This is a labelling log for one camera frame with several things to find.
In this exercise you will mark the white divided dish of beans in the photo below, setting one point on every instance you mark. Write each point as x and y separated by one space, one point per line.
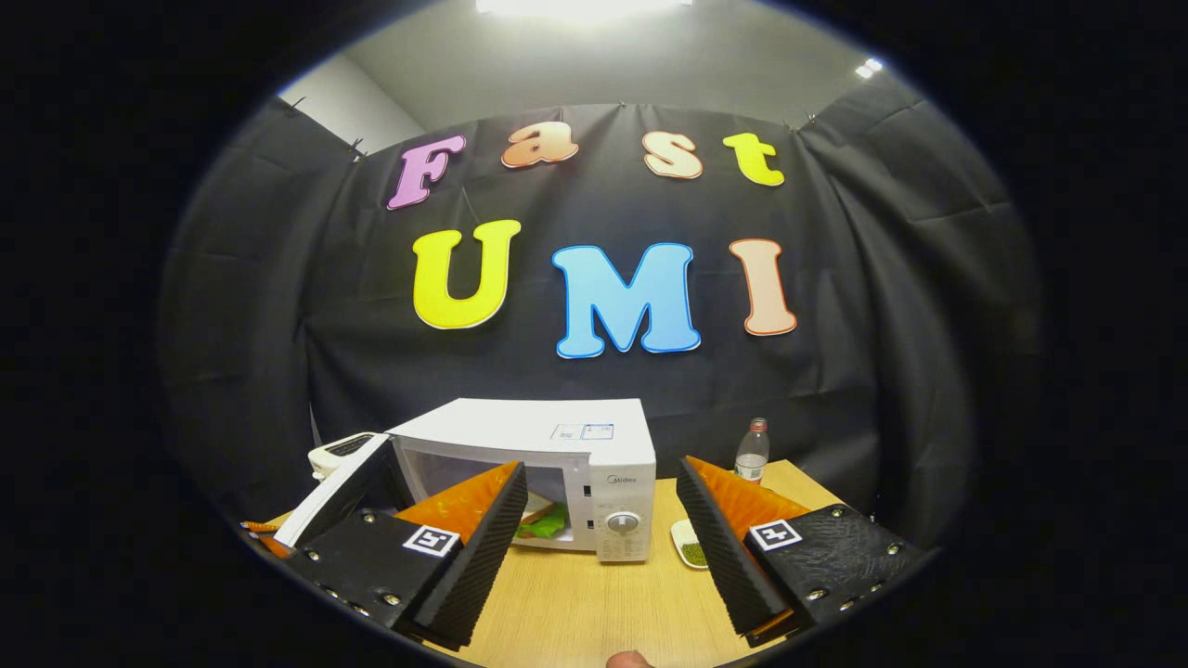
690 547

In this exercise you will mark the white toaster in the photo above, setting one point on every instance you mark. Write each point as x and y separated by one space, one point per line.
339 450

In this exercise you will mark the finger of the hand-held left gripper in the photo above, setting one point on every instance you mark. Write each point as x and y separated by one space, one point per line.
274 547

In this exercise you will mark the clear plastic water bottle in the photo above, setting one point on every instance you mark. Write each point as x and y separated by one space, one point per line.
752 455

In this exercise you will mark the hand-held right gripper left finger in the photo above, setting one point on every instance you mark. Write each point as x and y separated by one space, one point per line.
483 557

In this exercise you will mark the black backdrop cloth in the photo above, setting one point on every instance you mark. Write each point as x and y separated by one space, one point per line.
882 325

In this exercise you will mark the large ceiling light panel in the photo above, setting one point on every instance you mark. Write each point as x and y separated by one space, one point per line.
585 6

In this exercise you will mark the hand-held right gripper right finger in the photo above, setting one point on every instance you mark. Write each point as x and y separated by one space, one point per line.
729 557

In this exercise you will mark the small ceiling light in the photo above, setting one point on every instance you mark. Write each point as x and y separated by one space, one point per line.
869 68

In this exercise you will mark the white microwave oven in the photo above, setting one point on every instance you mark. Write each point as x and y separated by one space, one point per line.
557 427

